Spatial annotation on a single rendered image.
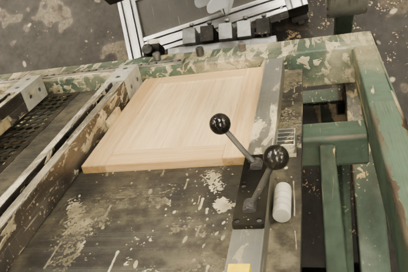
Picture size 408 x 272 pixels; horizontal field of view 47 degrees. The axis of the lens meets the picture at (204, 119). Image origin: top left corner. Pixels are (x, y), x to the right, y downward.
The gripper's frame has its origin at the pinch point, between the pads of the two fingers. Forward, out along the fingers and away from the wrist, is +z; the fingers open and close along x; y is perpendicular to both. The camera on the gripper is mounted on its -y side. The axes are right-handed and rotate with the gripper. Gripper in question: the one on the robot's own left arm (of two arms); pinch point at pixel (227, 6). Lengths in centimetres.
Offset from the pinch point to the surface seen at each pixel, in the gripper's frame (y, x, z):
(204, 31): -19, -49, 41
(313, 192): -32, -27, 136
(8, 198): 53, -6, 9
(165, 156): 24.9, -1.2, 22.4
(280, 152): 17.7, 30.4, 2.5
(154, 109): 15.5, -24.2, 31.4
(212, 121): 18.4, 14.0, 6.5
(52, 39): 4, -174, 82
